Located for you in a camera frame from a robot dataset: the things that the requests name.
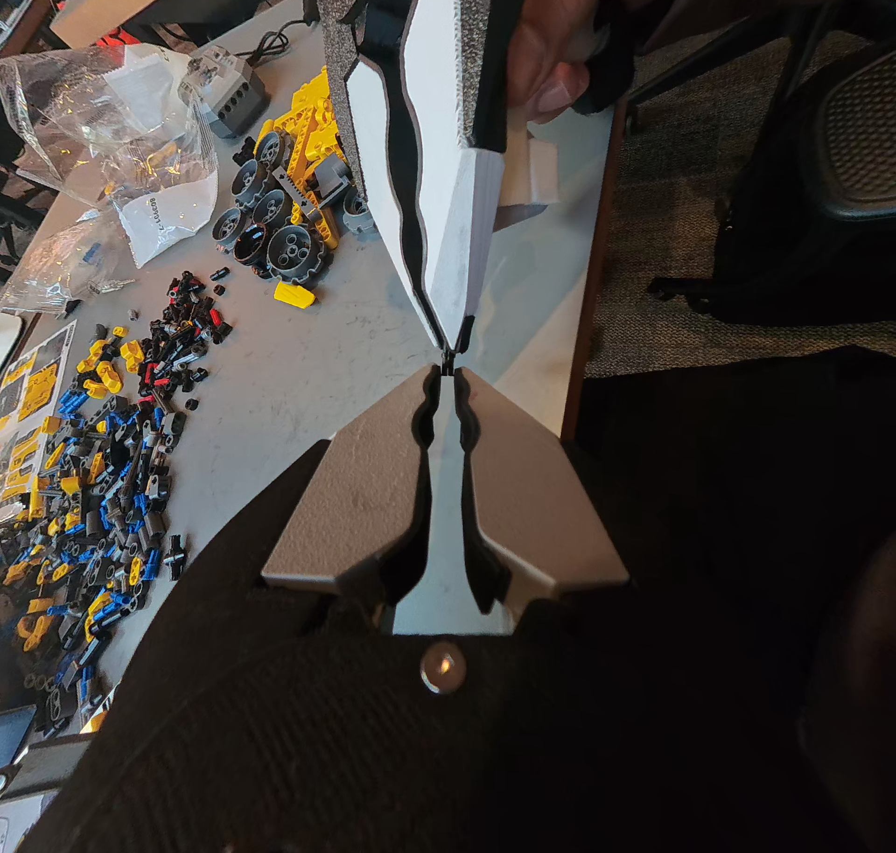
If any sticker sheet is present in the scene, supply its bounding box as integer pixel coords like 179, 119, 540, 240
0, 319, 78, 518

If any grey motor block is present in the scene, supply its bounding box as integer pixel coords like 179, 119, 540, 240
180, 44, 270, 140

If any black office chair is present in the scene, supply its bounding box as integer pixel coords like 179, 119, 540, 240
644, 0, 896, 329

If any pile of yellow beams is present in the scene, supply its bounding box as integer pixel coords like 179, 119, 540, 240
259, 70, 351, 249

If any group of grey toothed wheels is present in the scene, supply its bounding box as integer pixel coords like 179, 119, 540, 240
210, 128, 376, 283

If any grey desk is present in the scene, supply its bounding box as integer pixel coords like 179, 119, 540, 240
0, 0, 624, 742

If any person's right hand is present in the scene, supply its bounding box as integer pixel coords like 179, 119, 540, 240
507, 0, 617, 123

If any pile of small building parts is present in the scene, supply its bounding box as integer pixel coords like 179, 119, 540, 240
0, 268, 236, 735

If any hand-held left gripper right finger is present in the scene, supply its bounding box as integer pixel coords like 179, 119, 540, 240
455, 368, 631, 616

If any white-labelled plastic bag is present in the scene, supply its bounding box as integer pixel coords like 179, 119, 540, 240
119, 182, 221, 269

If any yellow toy vehicle model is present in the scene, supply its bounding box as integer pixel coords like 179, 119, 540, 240
0, 702, 110, 805

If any crumpled clear plastic bag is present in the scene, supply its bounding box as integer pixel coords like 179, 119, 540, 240
0, 44, 211, 315

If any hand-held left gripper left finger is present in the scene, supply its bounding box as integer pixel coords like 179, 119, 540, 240
262, 368, 442, 602

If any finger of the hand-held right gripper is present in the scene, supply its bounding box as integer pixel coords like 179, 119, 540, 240
346, 58, 449, 353
404, 0, 505, 357

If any black cable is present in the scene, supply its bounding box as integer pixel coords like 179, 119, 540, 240
245, 21, 316, 67

